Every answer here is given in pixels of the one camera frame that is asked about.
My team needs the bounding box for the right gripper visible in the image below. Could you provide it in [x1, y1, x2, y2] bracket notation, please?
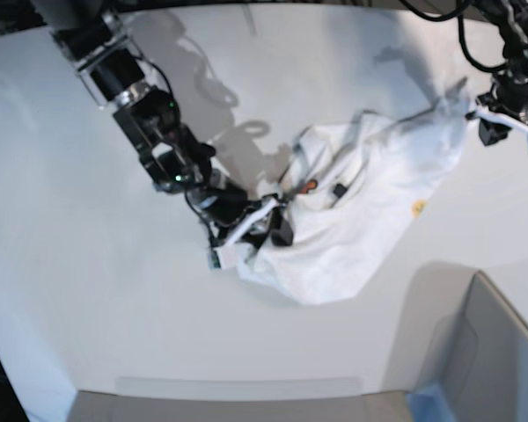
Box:
[200, 184, 294, 246]

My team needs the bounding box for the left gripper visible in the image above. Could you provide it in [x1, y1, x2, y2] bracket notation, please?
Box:
[477, 69, 528, 145]

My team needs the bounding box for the white t-shirt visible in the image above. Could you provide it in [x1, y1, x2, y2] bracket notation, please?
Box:
[237, 90, 470, 305]

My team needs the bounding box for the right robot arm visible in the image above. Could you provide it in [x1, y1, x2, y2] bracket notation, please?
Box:
[33, 1, 294, 248]

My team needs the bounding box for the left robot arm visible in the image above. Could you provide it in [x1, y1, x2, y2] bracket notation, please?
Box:
[471, 1, 528, 146]

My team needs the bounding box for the grey cardboard box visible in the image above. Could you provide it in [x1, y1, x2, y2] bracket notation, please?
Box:
[382, 262, 528, 421]

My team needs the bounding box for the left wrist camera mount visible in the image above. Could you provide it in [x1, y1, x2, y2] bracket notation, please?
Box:
[465, 93, 528, 145]

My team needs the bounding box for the black cable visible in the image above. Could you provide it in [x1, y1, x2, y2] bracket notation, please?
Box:
[398, 0, 511, 74]

